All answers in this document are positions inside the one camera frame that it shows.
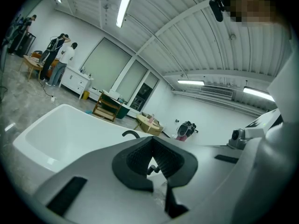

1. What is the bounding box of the black and pink bag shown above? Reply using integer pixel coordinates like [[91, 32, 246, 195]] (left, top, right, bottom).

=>
[[174, 120, 199, 142]]

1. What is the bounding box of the black curved bathtub faucet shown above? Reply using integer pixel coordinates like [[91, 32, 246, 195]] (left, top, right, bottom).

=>
[[121, 130, 141, 140]]

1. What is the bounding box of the white bathtub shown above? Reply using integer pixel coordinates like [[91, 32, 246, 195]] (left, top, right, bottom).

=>
[[13, 103, 155, 175]]

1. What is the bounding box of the black head-mounted camera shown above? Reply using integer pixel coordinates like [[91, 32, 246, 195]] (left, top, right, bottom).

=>
[[208, 0, 234, 23]]

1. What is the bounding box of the large window with blind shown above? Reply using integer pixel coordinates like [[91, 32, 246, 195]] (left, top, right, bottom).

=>
[[80, 37, 132, 93]]

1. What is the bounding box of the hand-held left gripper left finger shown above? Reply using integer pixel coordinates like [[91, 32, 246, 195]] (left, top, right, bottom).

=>
[[32, 136, 173, 224]]

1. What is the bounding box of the wooden frame rack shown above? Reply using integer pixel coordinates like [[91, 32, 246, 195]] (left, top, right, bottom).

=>
[[92, 91, 124, 123]]

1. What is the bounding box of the narrow window with blind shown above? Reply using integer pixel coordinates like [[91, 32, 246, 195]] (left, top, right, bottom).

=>
[[115, 60, 150, 103]]

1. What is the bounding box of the flat cardboard box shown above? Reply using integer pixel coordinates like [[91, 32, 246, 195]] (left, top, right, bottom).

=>
[[134, 112, 164, 136]]

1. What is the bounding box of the dark glass door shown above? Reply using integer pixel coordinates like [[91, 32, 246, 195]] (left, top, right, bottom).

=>
[[129, 72, 160, 113]]

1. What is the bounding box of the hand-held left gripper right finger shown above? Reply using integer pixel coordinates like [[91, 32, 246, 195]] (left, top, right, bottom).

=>
[[151, 136, 246, 224]]

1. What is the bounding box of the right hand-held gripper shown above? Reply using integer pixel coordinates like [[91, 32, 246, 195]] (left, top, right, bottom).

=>
[[200, 108, 299, 224]]

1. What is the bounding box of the white vanity cabinet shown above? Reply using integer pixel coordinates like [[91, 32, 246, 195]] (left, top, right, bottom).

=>
[[58, 65, 94, 100]]

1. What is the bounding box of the dark green bathtub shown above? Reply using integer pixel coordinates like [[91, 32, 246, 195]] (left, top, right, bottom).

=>
[[100, 94, 132, 120]]

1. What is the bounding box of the wooden table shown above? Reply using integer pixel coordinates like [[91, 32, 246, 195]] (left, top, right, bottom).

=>
[[18, 54, 45, 82]]

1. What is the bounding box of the person's white shirt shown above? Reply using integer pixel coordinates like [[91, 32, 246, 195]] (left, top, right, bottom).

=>
[[267, 51, 298, 126]]

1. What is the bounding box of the black shelf rack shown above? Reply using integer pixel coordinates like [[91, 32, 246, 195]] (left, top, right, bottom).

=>
[[15, 31, 37, 58]]

